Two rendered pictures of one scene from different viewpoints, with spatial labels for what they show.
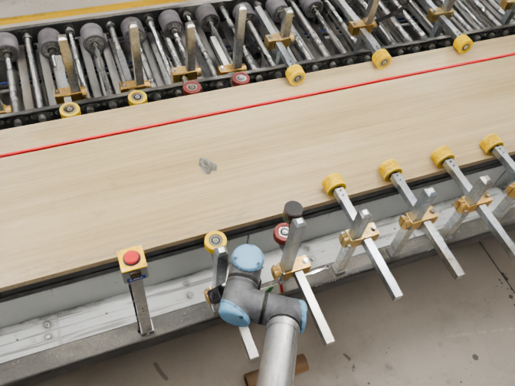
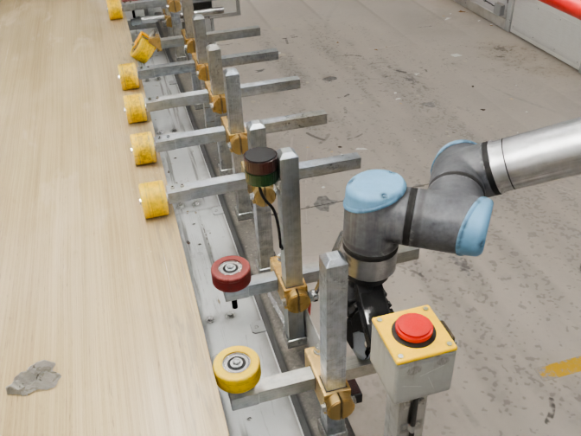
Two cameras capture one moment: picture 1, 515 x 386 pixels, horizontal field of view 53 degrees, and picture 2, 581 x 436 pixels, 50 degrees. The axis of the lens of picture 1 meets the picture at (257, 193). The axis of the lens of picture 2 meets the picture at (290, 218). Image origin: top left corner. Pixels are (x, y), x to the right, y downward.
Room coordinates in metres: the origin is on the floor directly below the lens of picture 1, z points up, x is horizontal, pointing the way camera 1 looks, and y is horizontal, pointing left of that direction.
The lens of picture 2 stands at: (0.65, 0.81, 1.72)
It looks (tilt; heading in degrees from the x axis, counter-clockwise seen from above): 35 degrees down; 283
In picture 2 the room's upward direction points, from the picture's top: 3 degrees counter-clockwise
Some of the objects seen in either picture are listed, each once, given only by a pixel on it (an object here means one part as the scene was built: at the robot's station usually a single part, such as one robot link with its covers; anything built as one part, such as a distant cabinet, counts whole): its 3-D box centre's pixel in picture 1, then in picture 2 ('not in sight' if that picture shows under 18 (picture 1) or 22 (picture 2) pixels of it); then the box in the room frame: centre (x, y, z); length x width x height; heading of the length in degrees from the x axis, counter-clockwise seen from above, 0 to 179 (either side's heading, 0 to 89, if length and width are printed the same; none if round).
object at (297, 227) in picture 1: (288, 258); (290, 256); (0.88, -0.14, 0.94); 0.04 x 0.04 x 0.48; 28
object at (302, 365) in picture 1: (276, 371); not in sight; (0.77, -0.23, 0.04); 0.30 x 0.08 x 0.08; 118
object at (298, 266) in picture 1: (290, 267); (288, 283); (0.89, -0.16, 0.85); 0.14 x 0.06 x 0.05; 118
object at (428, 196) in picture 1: (408, 227); (239, 155); (1.11, -0.58, 0.90); 0.04 x 0.04 x 0.48; 28
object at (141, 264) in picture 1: (132, 264); (411, 355); (0.63, 0.31, 1.18); 0.07 x 0.07 x 0.08; 28
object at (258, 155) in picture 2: (289, 227); (264, 205); (0.92, -0.12, 1.07); 0.06 x 0.06 x 0.22; 28
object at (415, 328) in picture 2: (131, 257); (413, 330); (0.63, 0.31, 1.22); 0.04 x 0.04 x 0.02
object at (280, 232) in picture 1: (283, 239); (233, 286); (1.00, -0.12, 0.85); 0.08 x 0.08 x 0.11
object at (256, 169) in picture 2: (293, 210); (260, 160); (0.92, -0.12, 1.16); 0.06 x 0.06 x 0.02
